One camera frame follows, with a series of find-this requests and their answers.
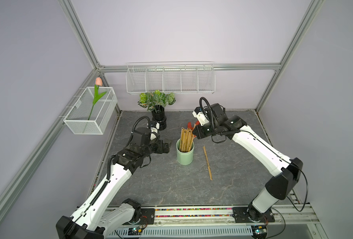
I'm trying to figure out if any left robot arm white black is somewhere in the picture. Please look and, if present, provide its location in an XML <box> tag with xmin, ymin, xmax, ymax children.
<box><xmin>56</xmin><ymin>140</ymin><xmax>171</xmax><ymax>239</ymax></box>

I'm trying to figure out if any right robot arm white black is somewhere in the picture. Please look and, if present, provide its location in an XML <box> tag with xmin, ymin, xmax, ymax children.
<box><xmin>192</xmin><ymin>112</ymin><xmax>303</xmax><ymax>222</ymax></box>

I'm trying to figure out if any bundle of brown paper straws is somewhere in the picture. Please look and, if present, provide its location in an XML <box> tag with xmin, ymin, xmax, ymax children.
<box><xmin>179</xmin><ymin>128</ymin><xmax>194</xmax><ymax>152</ymax></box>

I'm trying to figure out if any mint green storage cup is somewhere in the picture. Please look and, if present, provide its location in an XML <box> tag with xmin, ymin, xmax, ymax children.
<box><xmin>176</xmin><ymin>139</ymin><xmax>194</xmax><ymax>165</ymax></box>

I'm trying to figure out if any red hand-shaped scraper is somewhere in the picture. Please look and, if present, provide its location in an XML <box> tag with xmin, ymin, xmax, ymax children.
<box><xmin>187</xmin><ymin>121</ymin><xmax>200</xmax><ymax>131</ymax></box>

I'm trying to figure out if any black plant pot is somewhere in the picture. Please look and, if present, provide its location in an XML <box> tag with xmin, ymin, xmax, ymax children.
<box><xmin>152</xmin><ymin>105</ymin><xmax>167</xmax><ymax>130</ymax></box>

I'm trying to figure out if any green artificial plant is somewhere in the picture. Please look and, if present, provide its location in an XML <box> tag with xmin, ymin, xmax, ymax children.
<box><xmin>138</xmin><ymin>90</ymin><xmax>176</xmax><ymax>113</ymax></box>

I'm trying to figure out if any white mesh basket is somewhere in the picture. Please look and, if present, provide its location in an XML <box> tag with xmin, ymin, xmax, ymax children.
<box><xmin>60</xmin><ymin>86</ymin><xmax>117</xmax><ymax>135</ymax></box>

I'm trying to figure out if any pink artificial tulip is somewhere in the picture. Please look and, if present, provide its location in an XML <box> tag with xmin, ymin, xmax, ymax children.
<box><xmin>88</xmin><ymin>77</ymin><xmax>106</xmax><ymax>120</ymax></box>

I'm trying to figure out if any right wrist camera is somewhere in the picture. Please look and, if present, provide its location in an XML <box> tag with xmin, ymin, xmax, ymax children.
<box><xmin>192</xmin><ymin>103</ymin><xmax>225</xmax><ymax>125</ymax></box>

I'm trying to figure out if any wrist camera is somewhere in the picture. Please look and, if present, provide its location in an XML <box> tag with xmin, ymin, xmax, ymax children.
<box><xmin>192</xmin><ymin>103</ymin><xmax>225</xmax><ymax>125</ymax></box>
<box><xmin>130</xmin><ymin>127</ymin><xmax>160</xmax><ymax>146</ymax></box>

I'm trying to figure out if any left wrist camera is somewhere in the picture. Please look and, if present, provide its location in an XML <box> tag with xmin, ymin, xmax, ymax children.
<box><xmin>130</xmin><ymin>127</ymin><xmax>160</xmax><ymax>146</ymax></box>

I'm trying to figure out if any white wire wall shelf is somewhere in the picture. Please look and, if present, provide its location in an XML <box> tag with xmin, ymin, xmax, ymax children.
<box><xmin>126</xmin><ymin>61</ymin><xmax>216</xmax><ymax>94</ymax></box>

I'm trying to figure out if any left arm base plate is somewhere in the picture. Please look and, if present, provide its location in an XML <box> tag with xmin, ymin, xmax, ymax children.
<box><xmin>124</xmin><ymin>208</ymin><xmax>155</xmax><ymax>225</ymax></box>

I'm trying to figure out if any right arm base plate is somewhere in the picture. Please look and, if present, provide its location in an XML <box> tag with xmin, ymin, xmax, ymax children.
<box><xmin>232</xmin><ymin>207</ymin><xmax>275</xmax><ymax>224</ymax></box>

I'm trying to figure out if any aluminium front rail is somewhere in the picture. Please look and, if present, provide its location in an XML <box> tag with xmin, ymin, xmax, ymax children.
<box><xmin>65</xmin><ymin>204</ymin><xmax>320</xmax><ymax>229</ymax></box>

